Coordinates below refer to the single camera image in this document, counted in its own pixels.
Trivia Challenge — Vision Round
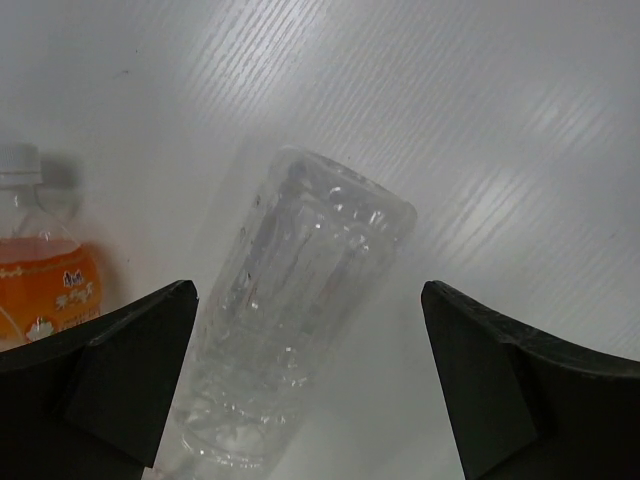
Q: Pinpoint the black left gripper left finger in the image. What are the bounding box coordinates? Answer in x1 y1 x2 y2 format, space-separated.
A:
1 280 196 479

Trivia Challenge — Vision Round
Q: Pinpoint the clear bottle blue white cap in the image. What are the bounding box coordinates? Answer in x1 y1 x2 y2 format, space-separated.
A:
150 146 417 479

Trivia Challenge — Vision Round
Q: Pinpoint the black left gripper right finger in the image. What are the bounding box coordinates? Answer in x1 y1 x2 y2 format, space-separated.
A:
421 281 639 479

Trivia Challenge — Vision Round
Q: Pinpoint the clear bottle orange flower label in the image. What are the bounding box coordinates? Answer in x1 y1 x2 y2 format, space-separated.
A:
1 143 103 351

